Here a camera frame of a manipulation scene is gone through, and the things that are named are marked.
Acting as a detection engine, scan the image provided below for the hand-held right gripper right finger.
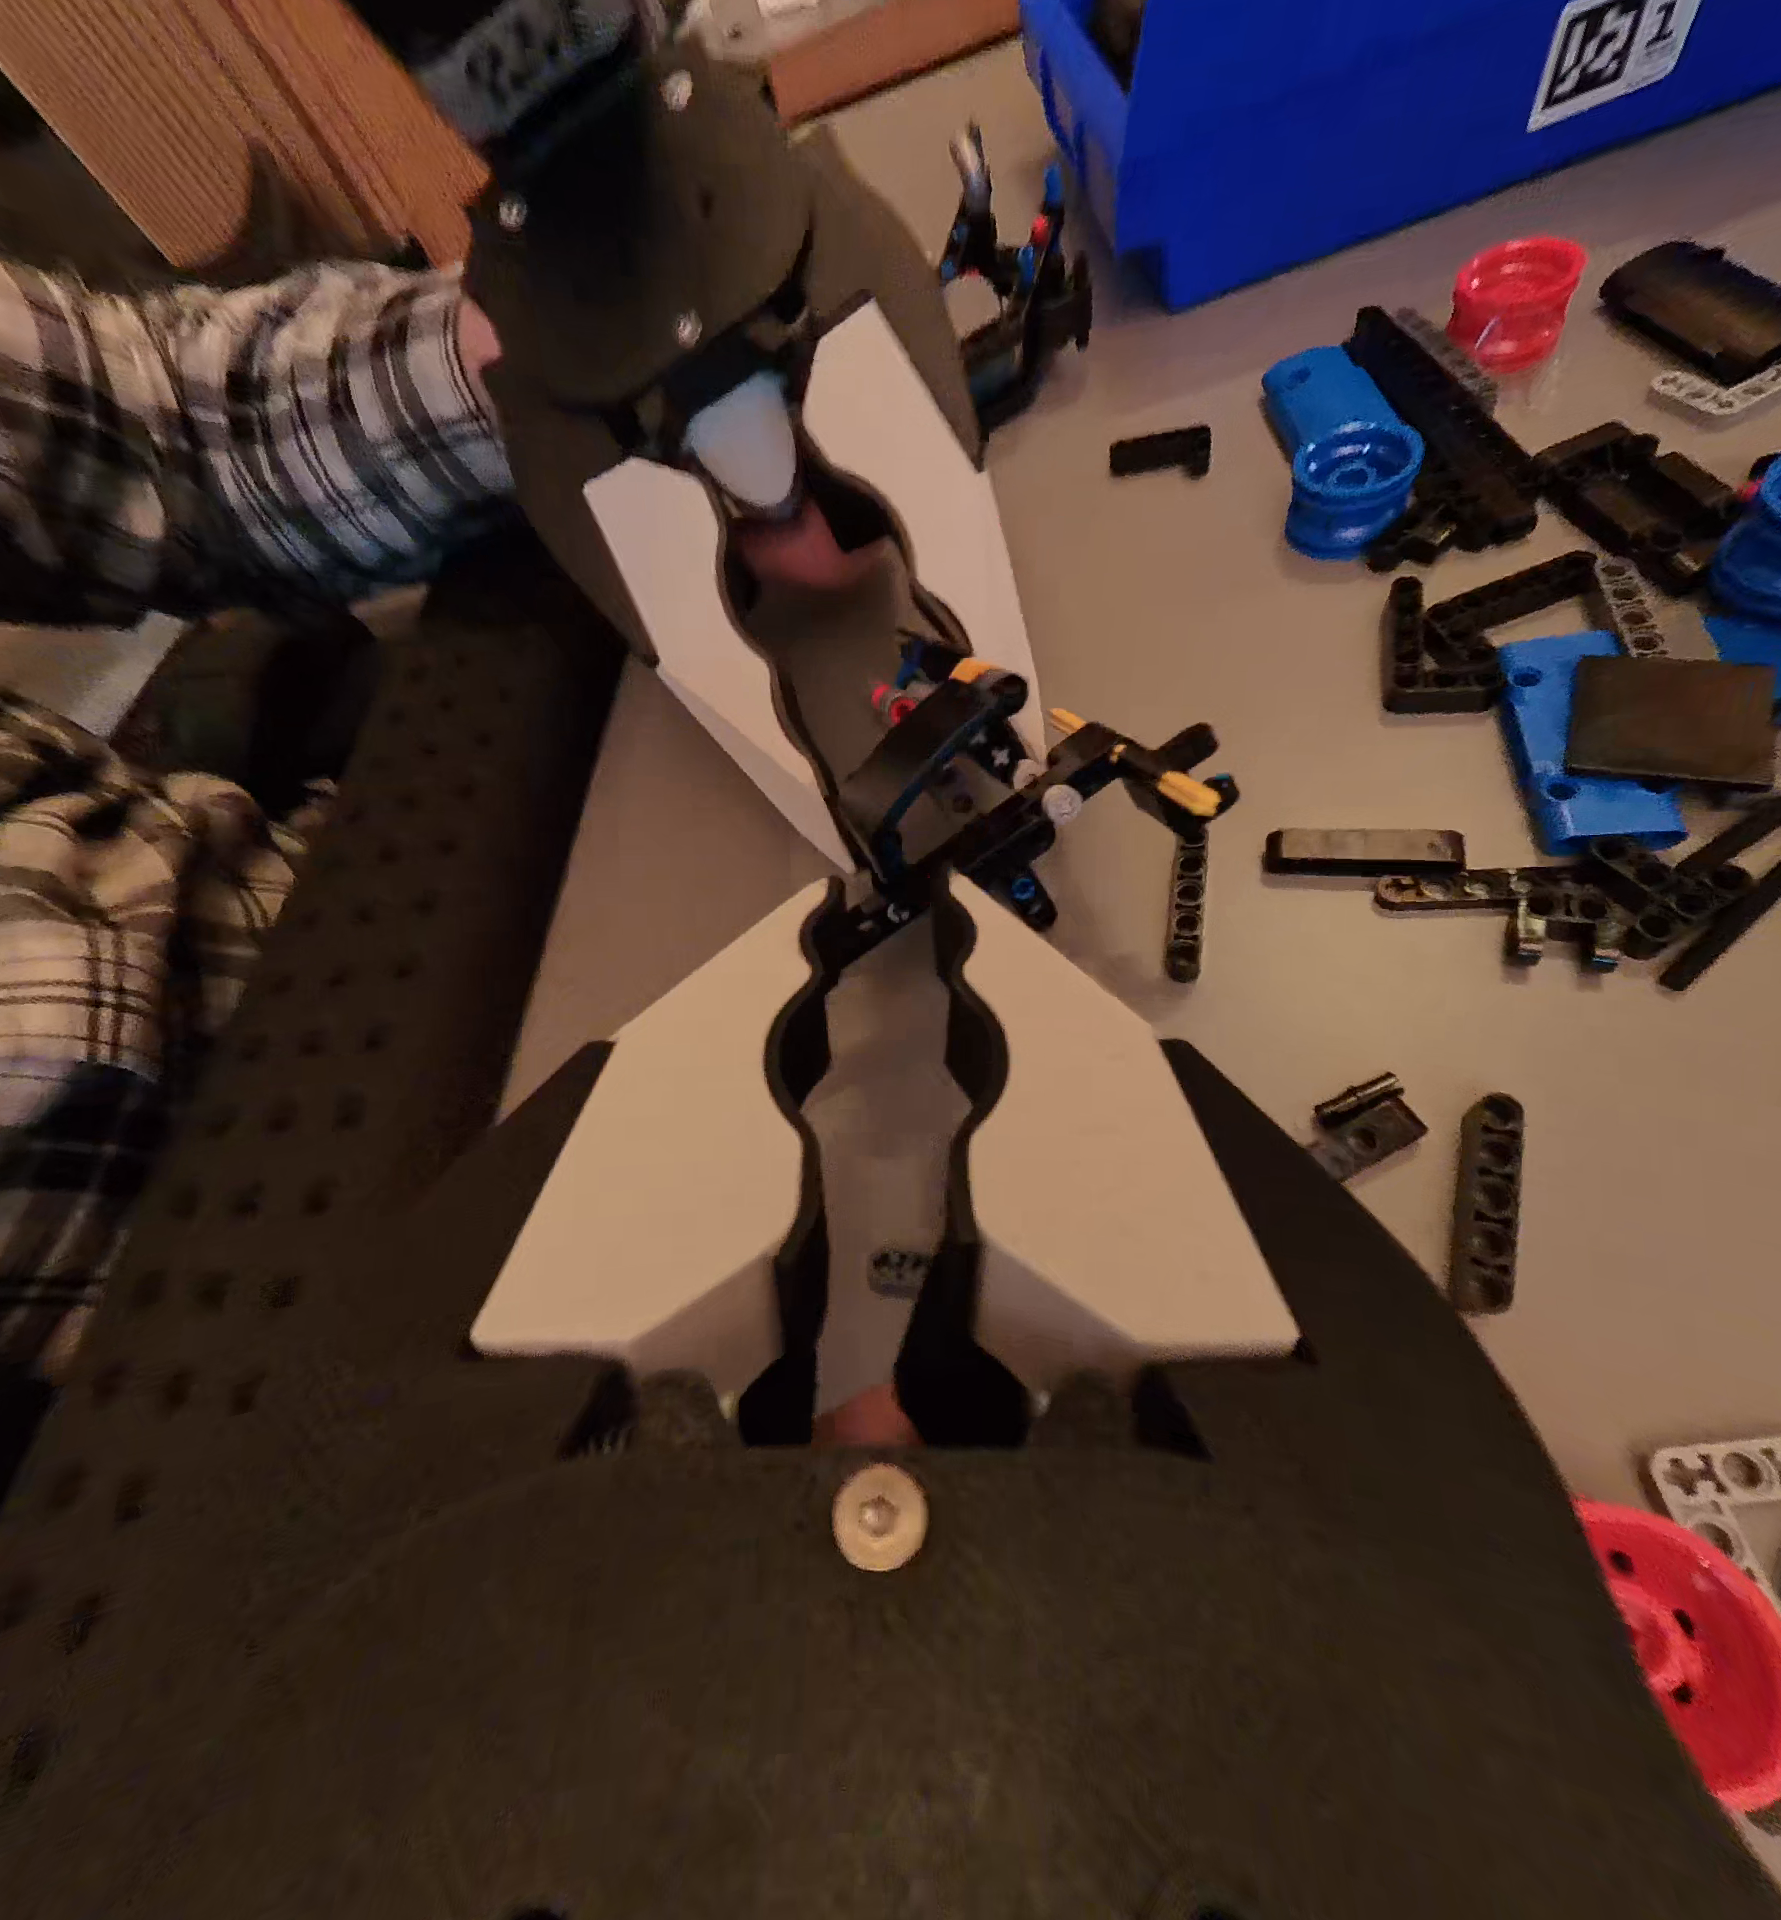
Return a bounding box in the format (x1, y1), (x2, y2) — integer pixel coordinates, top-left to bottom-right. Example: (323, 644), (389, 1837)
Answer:
(895, 869), (1308, 1443)

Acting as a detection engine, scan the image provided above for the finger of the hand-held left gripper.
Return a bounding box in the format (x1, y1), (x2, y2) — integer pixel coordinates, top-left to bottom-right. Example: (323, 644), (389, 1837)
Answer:
(796, 288), (1054, 766)
(583, 454), (869, 883)

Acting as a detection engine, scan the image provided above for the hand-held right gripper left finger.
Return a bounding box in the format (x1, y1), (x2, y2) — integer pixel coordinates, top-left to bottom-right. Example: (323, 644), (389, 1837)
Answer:
(468, 878), (854, 1412)

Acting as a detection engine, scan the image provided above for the black and orange brick assembly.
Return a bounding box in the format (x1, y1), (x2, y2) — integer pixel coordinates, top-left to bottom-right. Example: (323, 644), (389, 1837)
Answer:
(831, 637), (1240, 961)

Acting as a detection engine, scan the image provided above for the blue plastic bin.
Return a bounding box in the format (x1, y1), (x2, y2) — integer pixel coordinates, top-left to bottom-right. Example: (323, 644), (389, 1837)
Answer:
(1017, 0), (1781, 313)

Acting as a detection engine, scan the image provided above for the person's left forearm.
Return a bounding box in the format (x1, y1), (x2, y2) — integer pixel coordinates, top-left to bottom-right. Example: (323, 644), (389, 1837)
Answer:
(0, 226), (517, 623)

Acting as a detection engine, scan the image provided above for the grey desk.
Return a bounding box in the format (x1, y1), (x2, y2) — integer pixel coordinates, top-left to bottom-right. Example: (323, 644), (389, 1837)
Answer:
(493, 30), (1781, 1920)

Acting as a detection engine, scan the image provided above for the person's left hand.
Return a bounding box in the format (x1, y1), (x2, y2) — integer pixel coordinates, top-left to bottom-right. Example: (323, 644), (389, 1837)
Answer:
(732, 503), (865, 594)

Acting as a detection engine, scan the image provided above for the grey and black brick assembly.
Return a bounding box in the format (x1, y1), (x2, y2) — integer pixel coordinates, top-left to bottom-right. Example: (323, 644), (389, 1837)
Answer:
(937, 126), (1097, 428)

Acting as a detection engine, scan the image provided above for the black plate with pins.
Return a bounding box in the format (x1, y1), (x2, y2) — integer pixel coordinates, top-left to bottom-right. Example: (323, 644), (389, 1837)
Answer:
(1308, 1070), (1429, 1182)

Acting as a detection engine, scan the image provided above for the brown wooden board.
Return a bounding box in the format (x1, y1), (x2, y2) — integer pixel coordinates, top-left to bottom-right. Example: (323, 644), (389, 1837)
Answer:
(769, 0), (1024, 124)

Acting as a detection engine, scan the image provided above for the black perforated mat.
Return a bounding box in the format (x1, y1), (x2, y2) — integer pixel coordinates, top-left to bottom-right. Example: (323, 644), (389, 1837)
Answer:
(0, 598), (636, 1650)

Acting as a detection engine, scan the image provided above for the long blue curved panel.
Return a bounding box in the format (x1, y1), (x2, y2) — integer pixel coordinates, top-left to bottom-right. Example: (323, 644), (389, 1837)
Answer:
(1262, 344), (1379, 452)

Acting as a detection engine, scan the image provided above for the black flat liftarm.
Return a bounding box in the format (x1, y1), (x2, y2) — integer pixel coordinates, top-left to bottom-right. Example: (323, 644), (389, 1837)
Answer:
(1263, 826), (1466, 878)

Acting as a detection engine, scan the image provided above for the wooden pillar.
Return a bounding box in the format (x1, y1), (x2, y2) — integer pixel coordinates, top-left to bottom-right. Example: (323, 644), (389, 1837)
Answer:
(0, 0), (490, 273)

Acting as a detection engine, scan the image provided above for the long black beam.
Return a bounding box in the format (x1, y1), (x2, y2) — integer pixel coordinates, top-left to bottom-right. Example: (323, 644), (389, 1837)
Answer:
(1344, 303), (1542, 574)

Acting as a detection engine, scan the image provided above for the black beam with connectors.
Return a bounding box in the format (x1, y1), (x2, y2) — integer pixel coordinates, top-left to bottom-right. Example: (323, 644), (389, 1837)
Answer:
(1374, 834), (1719, 973)

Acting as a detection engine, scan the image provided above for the red toy wheel rim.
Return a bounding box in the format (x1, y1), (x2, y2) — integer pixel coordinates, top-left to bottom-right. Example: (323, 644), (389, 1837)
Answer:
(1572, 1498), (1781, 1817)
(1448, 235), (1587, 373)

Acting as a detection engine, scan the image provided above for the blue panel with holes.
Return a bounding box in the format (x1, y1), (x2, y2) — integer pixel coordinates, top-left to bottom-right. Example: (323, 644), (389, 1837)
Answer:
(1493, 629), (1691, 860)

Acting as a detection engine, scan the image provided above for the light grey L connector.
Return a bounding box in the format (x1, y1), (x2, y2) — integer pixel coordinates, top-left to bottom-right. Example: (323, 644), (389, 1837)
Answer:
(1648, 1436), (1781, 1554)

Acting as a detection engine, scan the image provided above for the person's plaid shirt torso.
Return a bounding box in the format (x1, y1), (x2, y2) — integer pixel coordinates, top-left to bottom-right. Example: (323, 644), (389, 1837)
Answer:
(0, 661), (327, 1396)

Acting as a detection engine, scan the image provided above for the long black axle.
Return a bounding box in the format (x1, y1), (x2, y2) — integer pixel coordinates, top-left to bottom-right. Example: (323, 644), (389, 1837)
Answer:
(1655, 833), (1781, 993)
(1670, 751), (1781, 886)

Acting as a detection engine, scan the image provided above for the black square tile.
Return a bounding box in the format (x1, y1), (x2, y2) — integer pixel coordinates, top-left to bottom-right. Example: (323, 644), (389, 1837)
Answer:
(1566, 655), (1781, 791)

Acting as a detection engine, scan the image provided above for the small light grey beam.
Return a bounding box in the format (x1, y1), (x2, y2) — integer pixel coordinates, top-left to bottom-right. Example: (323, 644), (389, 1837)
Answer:
(1649, 362), (1781, 418)

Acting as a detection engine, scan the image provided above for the black rounded panel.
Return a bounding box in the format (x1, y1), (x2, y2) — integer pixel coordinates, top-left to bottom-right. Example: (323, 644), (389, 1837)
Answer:
(1598, 240), (1781, 387)

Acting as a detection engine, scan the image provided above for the black angular beam frame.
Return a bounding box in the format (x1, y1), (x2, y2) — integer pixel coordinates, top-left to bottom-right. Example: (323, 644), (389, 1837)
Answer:
(1380, 550), (1671, 718)

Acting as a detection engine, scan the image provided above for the black rectangular frame piece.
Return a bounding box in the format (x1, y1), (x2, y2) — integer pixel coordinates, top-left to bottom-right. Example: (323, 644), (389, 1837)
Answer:
(1532, 423), (1741, 590)

